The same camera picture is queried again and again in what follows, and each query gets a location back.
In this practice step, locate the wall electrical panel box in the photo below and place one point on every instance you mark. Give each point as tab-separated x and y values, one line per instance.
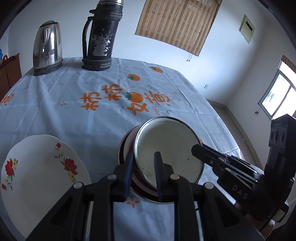
246	28

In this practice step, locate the person's right hand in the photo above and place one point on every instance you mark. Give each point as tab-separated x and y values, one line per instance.
265	227

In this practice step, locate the dark wooden sideboard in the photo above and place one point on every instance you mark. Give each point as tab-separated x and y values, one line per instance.
10	74

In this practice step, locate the window with frame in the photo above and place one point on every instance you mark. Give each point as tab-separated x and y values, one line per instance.
279	98

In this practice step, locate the stainless steel electric kettle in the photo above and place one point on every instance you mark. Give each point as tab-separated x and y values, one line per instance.
47	50

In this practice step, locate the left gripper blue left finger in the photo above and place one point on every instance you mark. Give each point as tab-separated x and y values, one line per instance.
67	220

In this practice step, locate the red flower white plate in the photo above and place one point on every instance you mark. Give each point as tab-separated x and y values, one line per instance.
37	172

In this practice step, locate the black thermos flask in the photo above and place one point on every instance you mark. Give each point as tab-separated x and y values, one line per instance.
99	34

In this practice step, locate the stainless steel bowl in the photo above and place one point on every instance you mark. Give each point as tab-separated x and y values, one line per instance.
147	197

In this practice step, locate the bamboo window blind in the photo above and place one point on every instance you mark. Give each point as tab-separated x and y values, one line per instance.
183	24

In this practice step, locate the red plastic bowl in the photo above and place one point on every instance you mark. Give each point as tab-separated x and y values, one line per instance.
127	145

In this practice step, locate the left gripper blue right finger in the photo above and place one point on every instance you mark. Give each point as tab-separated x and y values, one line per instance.
201	212

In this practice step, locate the blue water jug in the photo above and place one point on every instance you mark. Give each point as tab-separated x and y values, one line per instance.
1	57

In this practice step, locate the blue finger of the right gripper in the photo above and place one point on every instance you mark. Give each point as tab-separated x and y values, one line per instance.
219	162

